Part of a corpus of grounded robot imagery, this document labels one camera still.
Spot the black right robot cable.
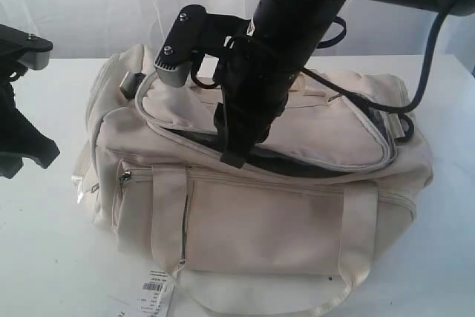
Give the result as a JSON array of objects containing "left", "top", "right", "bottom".
[{"left": 296, "top": 8, "right": 450, "bottom": 143}]

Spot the cream duffel bag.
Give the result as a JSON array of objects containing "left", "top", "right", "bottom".
[{"left": 73, "top": 44, "right": 433, "bottom": 316}]

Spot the white paper price tag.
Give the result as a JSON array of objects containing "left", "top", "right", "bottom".
[{"left": 102, "top": 269, "right": 174, "bottom": 316}]

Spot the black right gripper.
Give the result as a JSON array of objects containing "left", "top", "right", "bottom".
[{"left": 214, "top": 34, "right": 308, "bottom": 168}]

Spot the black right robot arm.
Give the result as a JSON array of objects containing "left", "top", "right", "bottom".
[{"left": 214, "top": 0, "right": 474, "bottom": 168}]

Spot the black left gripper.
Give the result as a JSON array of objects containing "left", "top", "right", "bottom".
[{"left": 1, "top": 79, "right": 60, "bottom": 179}]

